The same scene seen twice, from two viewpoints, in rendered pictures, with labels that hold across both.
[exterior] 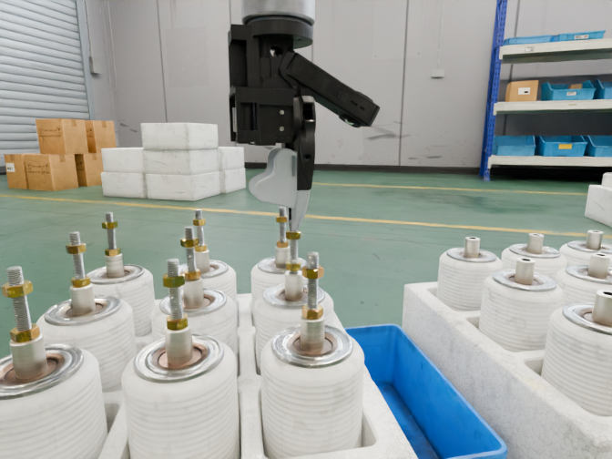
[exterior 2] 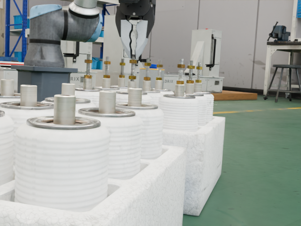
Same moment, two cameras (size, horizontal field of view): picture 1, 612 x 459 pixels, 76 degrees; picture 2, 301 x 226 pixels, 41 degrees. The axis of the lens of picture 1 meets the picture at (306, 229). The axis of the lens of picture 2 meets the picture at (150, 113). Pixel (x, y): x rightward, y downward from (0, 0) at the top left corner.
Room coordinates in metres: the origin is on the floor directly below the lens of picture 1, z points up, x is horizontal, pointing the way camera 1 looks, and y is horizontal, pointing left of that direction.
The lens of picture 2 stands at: (0.92, -0.83, 0.31)
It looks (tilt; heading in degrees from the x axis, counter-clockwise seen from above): 6 degrees down; 117
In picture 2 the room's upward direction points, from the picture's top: 3 degrees clockwise
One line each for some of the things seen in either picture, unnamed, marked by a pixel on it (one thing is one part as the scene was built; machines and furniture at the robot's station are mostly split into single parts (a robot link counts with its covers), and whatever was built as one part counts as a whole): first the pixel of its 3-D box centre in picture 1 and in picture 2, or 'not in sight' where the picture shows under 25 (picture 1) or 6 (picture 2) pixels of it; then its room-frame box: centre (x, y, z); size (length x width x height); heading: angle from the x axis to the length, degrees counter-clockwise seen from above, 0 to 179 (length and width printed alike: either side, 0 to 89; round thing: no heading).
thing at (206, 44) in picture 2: not in sight; (162, 56); (-0.95, 3.13, 0.45); 1.51 x 0.57 x 0.74; 71
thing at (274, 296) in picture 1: (293, 295); (131, 93); (0.45, 0.01, 0.25); 0.08 x 0.08 x 0.01
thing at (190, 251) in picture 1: (190, 259); (147, 71); (0.43, 0.13, 0.30); 0.01 x 0.01 x 0.08
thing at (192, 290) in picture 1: (193, 291); (146, 86); (0.43, 0.13, 0.26); 0.02 x 0.02 x 0.03
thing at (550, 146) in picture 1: (558, 146); not in sight; (4.18, -2.63, 0.36); 0.50 x 0.38 x 0.21; 162
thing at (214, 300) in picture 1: (193, 302); (146, 91); (0.43, 0.13, 0.25); 0.08 x 0.08 x 0.01
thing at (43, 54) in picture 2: not in sight; (45, 53); (-0.14, 0.36, 0.35); 0.15 x 0.15 x 0.10
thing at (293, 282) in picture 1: (293, 285); (131, 88); (0.45, 0.01, 0.26); 0.02 x 0.02 x 0.03
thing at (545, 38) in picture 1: (525, 43); not in sight; (4.32, -2.23, 1.38); 0.50 x 0.38 x 0.11; 162
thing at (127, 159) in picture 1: (140, 159); not in sight; (3.16, 1.31, 0.27); 0.39 x 0.39 x 0.18; 73
